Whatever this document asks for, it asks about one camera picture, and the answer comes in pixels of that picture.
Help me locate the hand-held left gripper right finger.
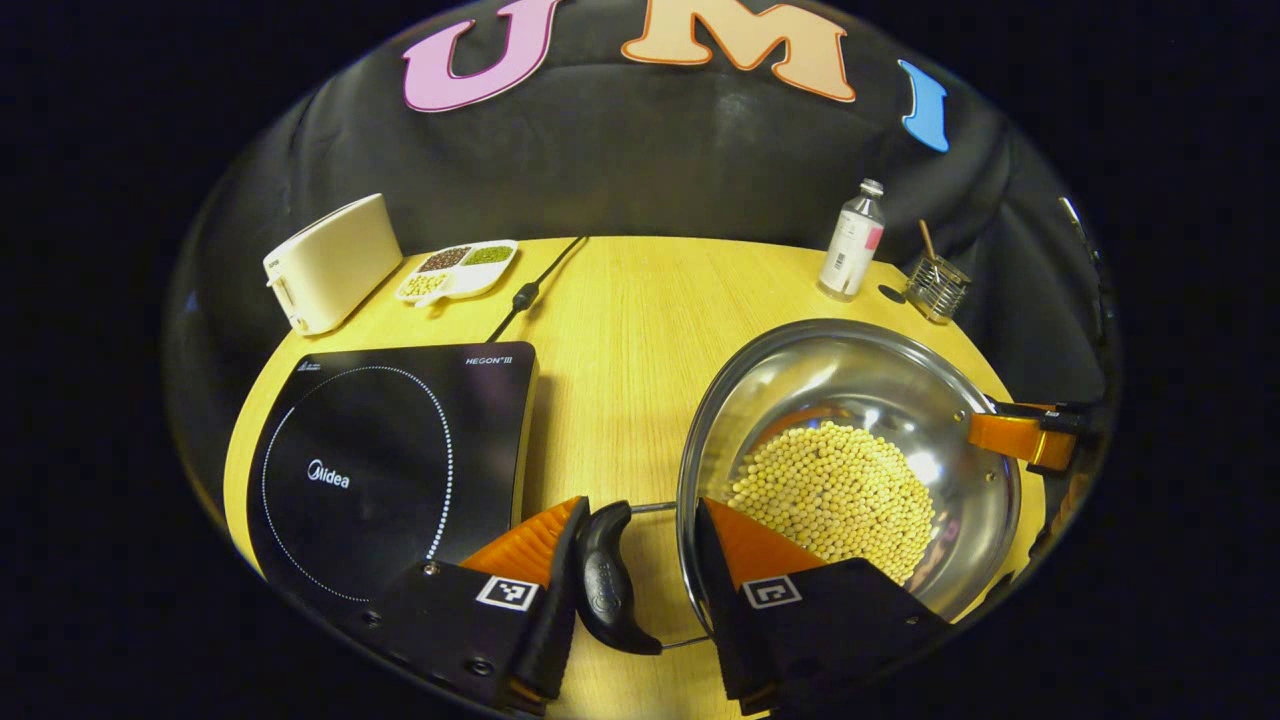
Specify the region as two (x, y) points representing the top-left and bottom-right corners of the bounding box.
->
(693, 497), (951, 716)

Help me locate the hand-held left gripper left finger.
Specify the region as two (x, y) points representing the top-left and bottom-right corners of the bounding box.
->
(360, 495), (591, 716)

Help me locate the pile of yellow beans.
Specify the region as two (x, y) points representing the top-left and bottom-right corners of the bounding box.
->
(728, 421), (937, 586)

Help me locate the steel pot with black handles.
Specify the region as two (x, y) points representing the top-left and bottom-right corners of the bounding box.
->
(575, 318), (1023, 656)

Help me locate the black induction cooktop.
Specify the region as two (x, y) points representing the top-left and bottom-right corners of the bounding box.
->
(246, 341), (539, 613)

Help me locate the white bottle with pink label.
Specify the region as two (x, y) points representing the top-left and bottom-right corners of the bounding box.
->
(818, 178), (887, 302)

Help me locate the white divided dish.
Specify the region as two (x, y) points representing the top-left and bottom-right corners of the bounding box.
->
(396, 239), (519, 307)

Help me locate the white toaster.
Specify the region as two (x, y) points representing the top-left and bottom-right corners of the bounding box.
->
(263, 193), (404, 336)

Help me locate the wire mesh holder cup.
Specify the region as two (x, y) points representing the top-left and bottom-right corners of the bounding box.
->
(904, 254), (972, 324)

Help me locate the black power cable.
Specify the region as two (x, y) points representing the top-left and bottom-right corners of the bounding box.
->
(487, 236), (589, 343)

